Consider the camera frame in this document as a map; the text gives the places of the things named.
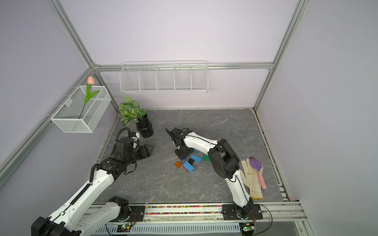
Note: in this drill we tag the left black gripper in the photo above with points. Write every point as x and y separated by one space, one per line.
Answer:
145 151

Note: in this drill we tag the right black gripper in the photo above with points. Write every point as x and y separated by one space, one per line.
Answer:
179 155

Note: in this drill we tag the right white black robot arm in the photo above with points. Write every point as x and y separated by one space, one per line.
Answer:
224 160

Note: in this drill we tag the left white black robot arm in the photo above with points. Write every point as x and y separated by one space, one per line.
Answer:
68 220

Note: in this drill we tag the orange lego brick lower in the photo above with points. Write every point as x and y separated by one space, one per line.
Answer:
178 164

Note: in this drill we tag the green long lego brick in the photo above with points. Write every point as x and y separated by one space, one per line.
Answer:
206 158

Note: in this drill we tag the green potted plant black pot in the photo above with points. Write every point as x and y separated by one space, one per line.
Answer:
130 111

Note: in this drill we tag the white mesh side basket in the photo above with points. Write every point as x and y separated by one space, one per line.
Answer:
66 118

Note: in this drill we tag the purple pink brush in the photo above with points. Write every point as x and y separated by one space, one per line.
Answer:
256 164

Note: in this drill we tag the pink artificial tulip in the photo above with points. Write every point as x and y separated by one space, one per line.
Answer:
89 95

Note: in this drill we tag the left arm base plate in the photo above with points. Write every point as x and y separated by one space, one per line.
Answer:
135 214

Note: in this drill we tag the white wire wall basket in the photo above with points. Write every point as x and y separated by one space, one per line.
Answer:
164 76

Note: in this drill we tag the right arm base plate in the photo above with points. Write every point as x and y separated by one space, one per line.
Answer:
234 212

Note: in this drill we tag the aluminium front rail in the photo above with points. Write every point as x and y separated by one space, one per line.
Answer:
193 219

